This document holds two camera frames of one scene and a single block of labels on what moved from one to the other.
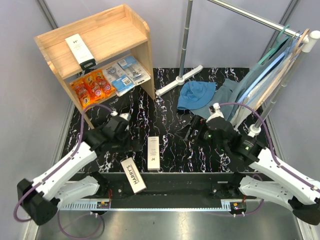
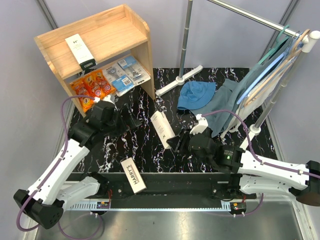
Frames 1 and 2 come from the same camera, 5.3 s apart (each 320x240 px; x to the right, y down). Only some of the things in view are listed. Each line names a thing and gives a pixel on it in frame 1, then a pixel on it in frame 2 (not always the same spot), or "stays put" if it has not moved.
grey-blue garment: x=229 y=93 stays put
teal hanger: x=279 y=41 stays put
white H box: x=81 y=51 stays put
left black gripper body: x=124 y=143 to x=118 y=127
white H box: x=153 y=153 to x=162 y=128
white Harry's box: x=135 y=178 stays put
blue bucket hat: x=194 y=94 stays put
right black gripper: x=199 y=123 to x=174 y=141
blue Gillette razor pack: x=120 y=81 stays put
